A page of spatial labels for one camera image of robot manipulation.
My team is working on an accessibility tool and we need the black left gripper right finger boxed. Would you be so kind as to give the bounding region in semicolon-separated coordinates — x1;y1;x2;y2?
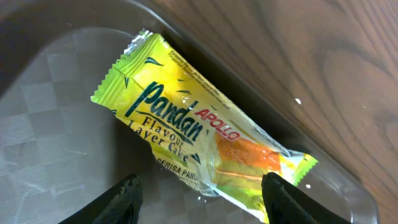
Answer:
261;172;349;224

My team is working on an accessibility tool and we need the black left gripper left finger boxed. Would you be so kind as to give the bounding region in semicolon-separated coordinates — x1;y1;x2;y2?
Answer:
60;174;143;224

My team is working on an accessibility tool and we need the yellow green snack wrapper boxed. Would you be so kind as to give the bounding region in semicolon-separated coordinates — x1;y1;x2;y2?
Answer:
91;30;317;223

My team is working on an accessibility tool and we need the dark brown serving tray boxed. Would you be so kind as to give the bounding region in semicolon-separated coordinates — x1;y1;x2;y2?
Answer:
1;1;379;223

